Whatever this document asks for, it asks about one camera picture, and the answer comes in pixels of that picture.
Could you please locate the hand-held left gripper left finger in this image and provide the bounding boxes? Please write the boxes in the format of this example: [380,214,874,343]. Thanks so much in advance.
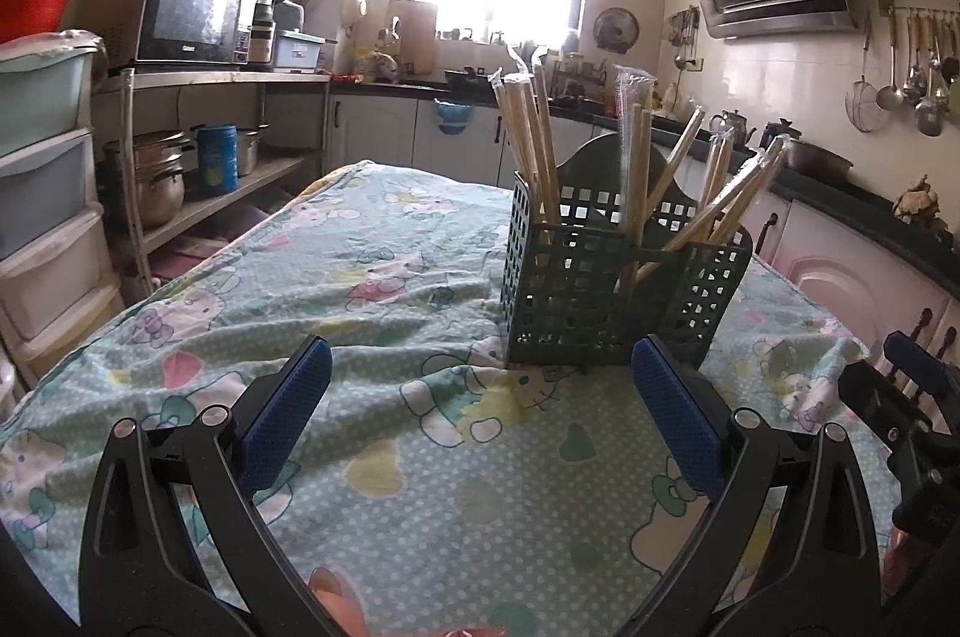
[79,337,335,637]

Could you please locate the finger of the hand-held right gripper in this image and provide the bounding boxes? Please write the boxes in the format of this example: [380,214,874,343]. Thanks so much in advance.
[838,361,960,458]
[883,331,960,402]

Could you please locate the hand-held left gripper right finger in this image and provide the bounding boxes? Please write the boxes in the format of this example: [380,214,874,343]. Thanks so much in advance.
[630,337,882,637]

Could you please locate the black plastic mesh basket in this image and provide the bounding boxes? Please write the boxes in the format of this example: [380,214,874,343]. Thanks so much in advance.
[499,131,753,368]

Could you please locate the bunch of wooden chopsticks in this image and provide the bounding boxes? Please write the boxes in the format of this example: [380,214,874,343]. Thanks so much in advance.
[491,48,792,301]

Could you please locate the pink fleece blanket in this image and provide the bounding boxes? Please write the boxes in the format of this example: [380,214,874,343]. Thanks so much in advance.
[879,517,912,615]

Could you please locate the cartoon printed teal blanket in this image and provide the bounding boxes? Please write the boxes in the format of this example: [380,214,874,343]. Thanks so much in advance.
[0,159,893,637]

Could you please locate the ginger root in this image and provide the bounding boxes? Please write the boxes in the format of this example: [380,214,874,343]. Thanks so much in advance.
[891,172,950,233]

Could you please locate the black cooking pot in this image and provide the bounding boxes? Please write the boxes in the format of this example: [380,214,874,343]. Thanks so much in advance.
[765,118,856,182]

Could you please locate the small steel ladle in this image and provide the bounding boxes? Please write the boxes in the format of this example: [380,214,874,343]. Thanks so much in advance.
[876,11,906,112]

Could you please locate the blue canister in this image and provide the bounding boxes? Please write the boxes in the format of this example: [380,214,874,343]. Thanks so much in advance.
[196,123,241,196]

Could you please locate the small steel pot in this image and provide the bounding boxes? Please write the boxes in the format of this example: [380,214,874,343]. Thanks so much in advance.
[234,127,271,177]

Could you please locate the stacked steel pots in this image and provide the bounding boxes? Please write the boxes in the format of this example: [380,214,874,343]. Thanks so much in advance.
[101,131,192,229]

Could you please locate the steel kettle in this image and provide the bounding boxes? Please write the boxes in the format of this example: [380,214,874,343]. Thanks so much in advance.
[709,108,758,151]

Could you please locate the cluster of condiment bottles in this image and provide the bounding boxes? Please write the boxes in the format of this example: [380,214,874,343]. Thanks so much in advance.
[649,82,698,117]

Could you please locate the metal shelf rack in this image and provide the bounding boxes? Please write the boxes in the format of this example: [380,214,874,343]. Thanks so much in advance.
[94,67,335,308]

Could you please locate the blue hanging bin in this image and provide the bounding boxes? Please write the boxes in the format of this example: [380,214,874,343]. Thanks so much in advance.
[435,98,473,136]

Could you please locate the countertop spice rack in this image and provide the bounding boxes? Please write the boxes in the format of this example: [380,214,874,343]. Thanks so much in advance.
[551,50,608,106]

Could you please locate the pastel plastic drawer cabinet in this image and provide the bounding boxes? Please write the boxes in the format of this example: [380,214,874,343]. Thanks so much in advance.
[0,31,128,383]

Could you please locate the grey-blue plastic box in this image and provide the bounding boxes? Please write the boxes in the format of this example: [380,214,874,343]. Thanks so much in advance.
[271,28,329,70]

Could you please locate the small black round fan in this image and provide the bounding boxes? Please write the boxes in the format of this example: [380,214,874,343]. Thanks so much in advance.
[592,5,640,55]

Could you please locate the wooden cutting board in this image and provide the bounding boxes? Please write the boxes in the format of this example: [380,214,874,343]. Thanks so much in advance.
[386,0,440,77]

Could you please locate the black microwave oven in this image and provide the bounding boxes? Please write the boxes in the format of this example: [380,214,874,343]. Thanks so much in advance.
[135,0,256,67]

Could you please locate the black blender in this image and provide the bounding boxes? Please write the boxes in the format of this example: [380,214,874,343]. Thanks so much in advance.
[246,0,297,68]

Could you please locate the red plastic bucket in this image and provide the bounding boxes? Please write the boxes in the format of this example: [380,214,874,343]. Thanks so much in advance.
[0,0,80,46]

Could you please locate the wire skimmer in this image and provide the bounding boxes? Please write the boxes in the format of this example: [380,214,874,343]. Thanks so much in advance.
[844,11,882,134]

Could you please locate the wall utensil rail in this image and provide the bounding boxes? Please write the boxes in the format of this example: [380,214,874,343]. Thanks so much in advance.
[877,0,960,19]

